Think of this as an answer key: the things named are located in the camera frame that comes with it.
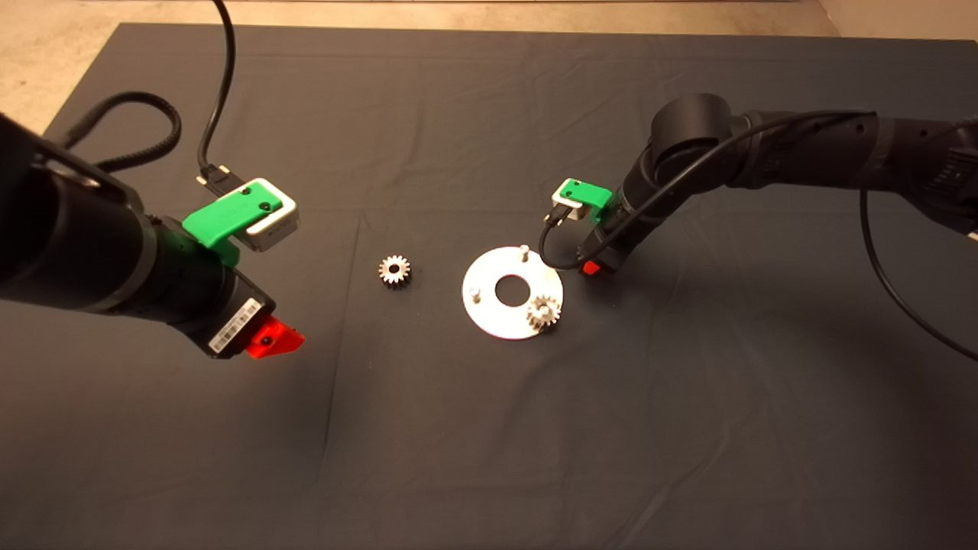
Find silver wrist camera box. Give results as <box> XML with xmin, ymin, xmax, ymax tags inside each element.
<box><xmin>552</xmin><ymin>182</ymin><xmax>585</xmax><ymax>222</ymax></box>
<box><xmin>218</xmin><ymin>177</ymin><xmax>300</xmax><ymax>253</ymax></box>

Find green left camera mount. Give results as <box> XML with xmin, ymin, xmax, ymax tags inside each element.
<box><xmin>182</xmin><ymin>183</ymin><xmax>282</xmax><ymax>268</ymax></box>

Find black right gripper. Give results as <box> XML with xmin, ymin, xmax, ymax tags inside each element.
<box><xmin>581</xmin><ymin>217</ymin><xmax>642</xmax><ymax>277</ymax></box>

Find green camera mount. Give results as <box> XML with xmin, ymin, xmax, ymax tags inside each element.
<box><xmin>560</xmin><ymin>178</ymin><xmax>614</xmax><ymax>222</ymax></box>
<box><xmin>182</xmin><ymin>183</ymin><xmax>282</xmax><ymax>268</ymax></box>

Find green right camera mount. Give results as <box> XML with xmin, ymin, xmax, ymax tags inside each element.
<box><xmin>560</xmin><ymin>178</ymin><xmax>614</xmax><ymax>222</ymax></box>

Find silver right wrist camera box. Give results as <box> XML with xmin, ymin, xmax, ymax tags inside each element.
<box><xmin>552</xmin><ymin>182</ymin><xmax>585</xmax><ymax>222</ymax></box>

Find small steel planetary gear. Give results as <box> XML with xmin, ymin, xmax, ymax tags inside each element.
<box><xmin>378</xmin><ymin>254</ymin><xmax>413</xmax><ymax>290</ymax></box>
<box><xmin>526</xmin><ymin>295</ymin><xmax>562</xmax><ymax>334</ymax></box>

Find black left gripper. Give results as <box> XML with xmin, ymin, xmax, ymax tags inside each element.
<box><xmin>189</xmin><ymin>268</ymin><xmax>306</xmax><ymax>361</ymax></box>

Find smooth black left camera cable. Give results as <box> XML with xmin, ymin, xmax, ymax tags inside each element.
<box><xmin>195</xmin><ymin>0</ymin><xmax>237</xmax><ymax>197</ymax></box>

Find dark grey table cloth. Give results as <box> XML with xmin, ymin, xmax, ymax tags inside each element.
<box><xmin>0</xmin><ymin>23</ymin><xmax>978</xmax><ymax>550</ymax></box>

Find round metal carrier plate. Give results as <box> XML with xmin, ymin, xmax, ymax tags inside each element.
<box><xmin>461</xmin><ymin>246</ymin><xmax>565</xmax><ymax>341</ymax></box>

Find braided black left arm cable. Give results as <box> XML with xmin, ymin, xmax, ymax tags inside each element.
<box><xmin>61</xmin><ymin>91</ymin><xmax>183</xmax><ymax>173</ymax></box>

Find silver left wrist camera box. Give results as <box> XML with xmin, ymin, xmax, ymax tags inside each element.
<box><xmin>218</xmin><ymin>177</ymin><xmax>300</xmax><ymax>253</ymax></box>

